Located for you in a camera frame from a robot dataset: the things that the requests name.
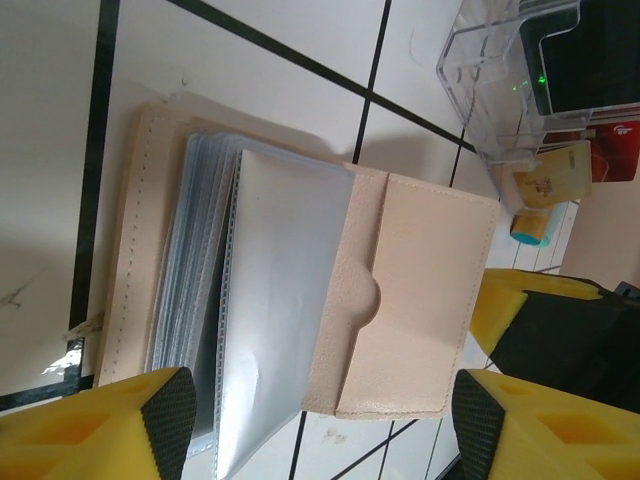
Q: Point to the black device with green light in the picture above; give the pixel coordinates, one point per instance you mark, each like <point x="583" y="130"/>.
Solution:
<point x="590" y="65"/>

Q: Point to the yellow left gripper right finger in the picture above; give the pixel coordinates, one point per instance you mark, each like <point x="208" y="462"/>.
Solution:
<point x="565" y="440"/>

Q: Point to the beige leather card holder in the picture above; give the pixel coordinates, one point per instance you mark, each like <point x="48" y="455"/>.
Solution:
<point x="425" y="280"/>

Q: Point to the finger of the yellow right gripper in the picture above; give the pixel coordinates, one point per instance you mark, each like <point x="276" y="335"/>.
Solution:
<point x="497" y="310"/>

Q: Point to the clear acrylic organizer box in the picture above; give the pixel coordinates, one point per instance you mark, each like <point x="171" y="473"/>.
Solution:
<point x="480" y="85"/>

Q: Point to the red card with white logo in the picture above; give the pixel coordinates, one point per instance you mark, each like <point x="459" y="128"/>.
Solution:
<point x="620" y="150"/>

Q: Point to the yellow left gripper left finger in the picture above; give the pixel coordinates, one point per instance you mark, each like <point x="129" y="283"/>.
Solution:
<point x="75" y="435"/>

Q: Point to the engraved wooden card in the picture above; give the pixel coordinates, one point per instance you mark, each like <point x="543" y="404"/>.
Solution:
<point x="555" y="180"/>

